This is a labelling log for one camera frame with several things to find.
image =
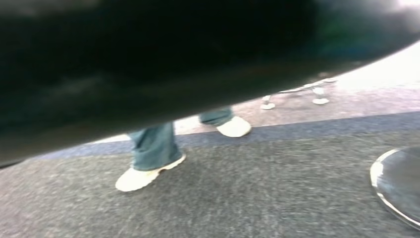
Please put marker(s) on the person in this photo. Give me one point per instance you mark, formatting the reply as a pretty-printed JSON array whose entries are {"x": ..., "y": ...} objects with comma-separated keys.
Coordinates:
[{"x": 154, "y": 148}]

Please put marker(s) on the black stool chrome base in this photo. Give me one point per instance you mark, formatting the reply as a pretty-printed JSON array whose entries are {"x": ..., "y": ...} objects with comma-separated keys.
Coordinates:
[{"x": 267, "y": 105}]

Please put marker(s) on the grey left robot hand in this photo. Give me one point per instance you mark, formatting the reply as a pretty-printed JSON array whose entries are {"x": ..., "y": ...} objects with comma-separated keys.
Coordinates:
[{"x": 164, "y": 49}]

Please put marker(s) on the chrome barrier stanchion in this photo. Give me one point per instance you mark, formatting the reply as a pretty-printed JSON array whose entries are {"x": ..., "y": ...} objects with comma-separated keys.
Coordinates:
[{"x": 400, "y": 184}]

